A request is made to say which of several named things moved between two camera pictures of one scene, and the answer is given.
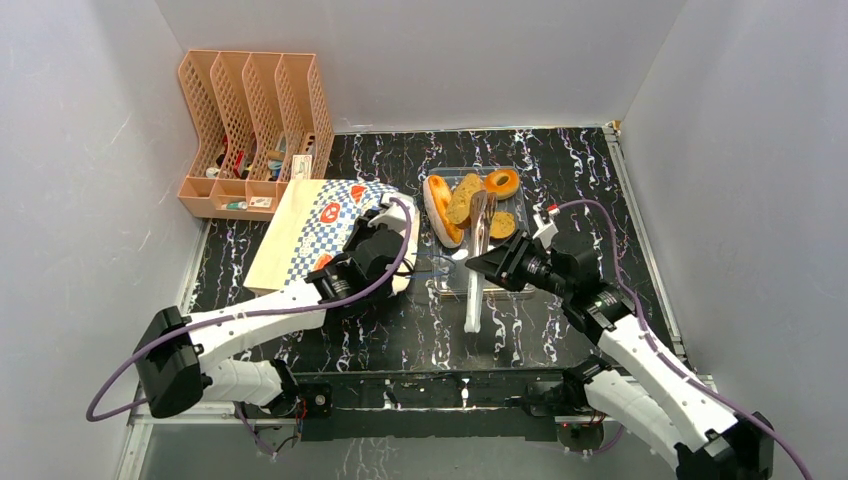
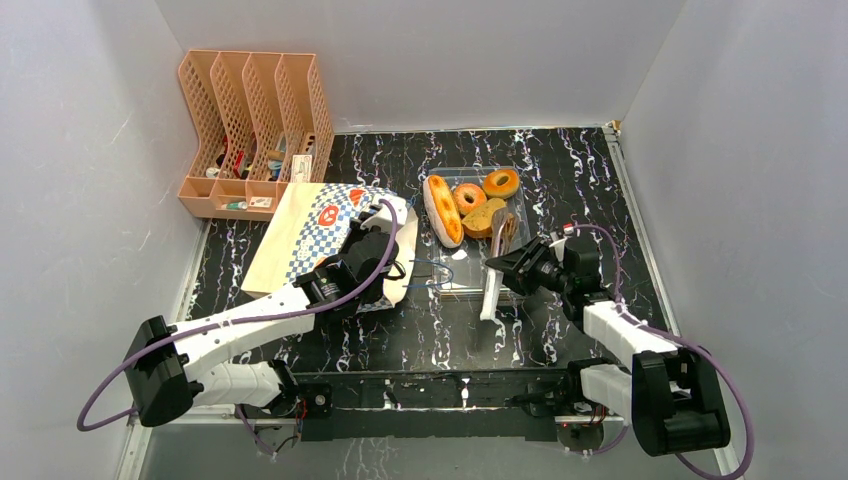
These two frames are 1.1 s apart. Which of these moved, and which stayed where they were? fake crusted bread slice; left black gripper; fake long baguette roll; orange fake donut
Moved: fake crusted bread slice
Stayed: fake long baguette roll; orange fake donut; left black gripper
